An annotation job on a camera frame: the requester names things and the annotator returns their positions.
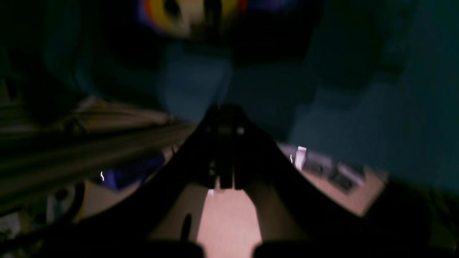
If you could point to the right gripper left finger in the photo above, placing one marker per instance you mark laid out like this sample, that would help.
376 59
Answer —
122 231

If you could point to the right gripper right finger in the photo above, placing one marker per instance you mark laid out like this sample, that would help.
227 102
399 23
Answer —
394 225

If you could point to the black t-shirt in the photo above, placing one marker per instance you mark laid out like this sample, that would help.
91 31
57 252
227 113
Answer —
252 31

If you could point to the teal table cloth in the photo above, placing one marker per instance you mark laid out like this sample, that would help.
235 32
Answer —
378 85

